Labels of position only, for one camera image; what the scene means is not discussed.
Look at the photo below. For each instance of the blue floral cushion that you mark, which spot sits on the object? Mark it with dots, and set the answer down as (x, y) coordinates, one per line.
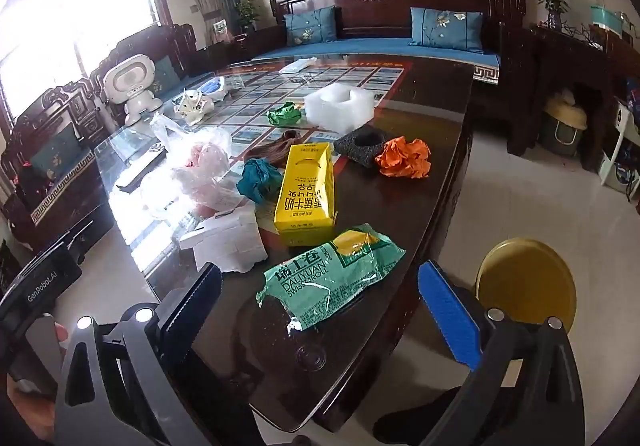
(446, 28)
(310, 26)

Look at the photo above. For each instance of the yellow drink carton box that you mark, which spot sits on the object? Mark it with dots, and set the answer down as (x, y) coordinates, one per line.
(305, 191)

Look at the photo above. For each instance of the green crumpled paper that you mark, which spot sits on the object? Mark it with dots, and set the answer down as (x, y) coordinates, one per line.
(284, 115)

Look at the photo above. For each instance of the orange crumpled paper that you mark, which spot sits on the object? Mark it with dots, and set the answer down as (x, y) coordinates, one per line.
(402, 158)

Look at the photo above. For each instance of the white robot toy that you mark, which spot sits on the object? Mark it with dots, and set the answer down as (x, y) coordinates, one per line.
(127, 81)

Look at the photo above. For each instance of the bin with beige lid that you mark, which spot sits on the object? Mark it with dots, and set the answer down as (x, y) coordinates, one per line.
(562, 126)

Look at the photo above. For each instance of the white foam block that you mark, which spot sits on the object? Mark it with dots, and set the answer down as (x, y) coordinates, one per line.
(335, 113)

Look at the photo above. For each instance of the blue and white plastic bag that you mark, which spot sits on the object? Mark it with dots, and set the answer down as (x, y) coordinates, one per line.
(212, 88)

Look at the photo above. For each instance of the teal crumpled paper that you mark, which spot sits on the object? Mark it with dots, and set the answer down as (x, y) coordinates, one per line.
(257, 181)

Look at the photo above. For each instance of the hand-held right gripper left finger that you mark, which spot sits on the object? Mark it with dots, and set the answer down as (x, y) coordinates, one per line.
(197, 298)

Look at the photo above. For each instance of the white small shelf unit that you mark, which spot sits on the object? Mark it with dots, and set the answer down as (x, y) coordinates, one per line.
(617, 146)

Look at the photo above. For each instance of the clear plastic bag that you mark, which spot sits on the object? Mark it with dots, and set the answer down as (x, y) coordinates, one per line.
(200, 171)

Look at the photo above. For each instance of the blue sofa seat pad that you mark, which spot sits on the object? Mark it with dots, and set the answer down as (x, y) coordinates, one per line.
(370, 51)

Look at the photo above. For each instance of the yellow round stool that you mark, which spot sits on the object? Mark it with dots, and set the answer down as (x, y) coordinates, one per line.
(525, 281)

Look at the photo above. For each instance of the tower air conditioner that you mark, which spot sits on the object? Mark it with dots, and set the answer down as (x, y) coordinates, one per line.
(231, 6)

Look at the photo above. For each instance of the bright window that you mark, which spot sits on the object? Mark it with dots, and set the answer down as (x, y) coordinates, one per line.
(75, 26)

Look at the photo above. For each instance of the small photo frame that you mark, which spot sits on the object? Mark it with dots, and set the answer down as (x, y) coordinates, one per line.
(220, 32)

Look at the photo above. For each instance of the black foam block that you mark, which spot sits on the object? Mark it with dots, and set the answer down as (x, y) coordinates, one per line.
(350, 146)

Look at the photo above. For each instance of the teal floral cushion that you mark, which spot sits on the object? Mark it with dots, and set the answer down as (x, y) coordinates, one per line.
(55, 156)
(165, 76)

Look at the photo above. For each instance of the brown knit hat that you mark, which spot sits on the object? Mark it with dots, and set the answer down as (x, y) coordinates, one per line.
(270, 148)

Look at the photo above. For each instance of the person's left hand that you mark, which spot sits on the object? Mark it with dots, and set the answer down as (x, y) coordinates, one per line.
(32, 413)

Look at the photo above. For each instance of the green snack wrapper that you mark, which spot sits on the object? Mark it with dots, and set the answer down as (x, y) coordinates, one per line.
(330, 271)

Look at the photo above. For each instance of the white printed plastic bag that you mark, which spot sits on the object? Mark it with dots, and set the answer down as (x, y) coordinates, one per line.
(192, 106)

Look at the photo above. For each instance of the small clear plastic packet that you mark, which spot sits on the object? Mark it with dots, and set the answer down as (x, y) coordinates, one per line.
(236, 84)

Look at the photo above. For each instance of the white paper packet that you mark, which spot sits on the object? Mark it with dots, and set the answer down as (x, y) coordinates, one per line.
(296, 65)

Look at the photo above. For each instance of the dark carved wooden armchair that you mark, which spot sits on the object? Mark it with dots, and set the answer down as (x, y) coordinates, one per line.
(45, 111)
(175, 41)

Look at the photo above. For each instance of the white cardboard box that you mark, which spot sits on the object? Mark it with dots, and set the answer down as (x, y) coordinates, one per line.
(227, 236)

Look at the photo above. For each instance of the small potted plant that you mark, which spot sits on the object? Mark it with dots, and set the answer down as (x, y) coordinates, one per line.
(246, 12)

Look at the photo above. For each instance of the dark wooden side cabinet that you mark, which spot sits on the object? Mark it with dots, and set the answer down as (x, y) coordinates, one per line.
(560, 61)

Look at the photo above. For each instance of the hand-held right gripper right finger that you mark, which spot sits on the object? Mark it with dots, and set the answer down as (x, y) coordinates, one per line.
(445, 313)

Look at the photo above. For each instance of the grey remote control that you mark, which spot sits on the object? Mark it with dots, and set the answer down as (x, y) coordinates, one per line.
(137, 171)

